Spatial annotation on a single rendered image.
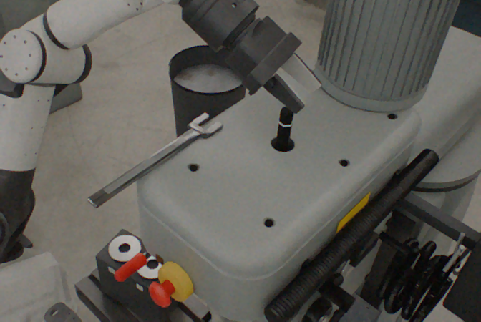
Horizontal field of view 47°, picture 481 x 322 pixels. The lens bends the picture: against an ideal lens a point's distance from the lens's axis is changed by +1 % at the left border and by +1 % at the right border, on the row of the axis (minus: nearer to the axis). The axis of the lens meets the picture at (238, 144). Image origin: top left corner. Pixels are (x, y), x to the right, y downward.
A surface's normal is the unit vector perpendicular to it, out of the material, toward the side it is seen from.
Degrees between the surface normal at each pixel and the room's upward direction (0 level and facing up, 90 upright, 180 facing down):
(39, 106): 89
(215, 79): 0
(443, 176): 0
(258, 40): 30
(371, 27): 90
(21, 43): 57
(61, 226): 0
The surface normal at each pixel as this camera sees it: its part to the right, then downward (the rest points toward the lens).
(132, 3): 0.86, -0.31
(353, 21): -0.71, 0.45
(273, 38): 0.49, -0.44
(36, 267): 0.49, -0.74
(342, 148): 0.06, -0.73
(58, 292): 0.81, -0.12
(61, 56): 0.92, 0.12
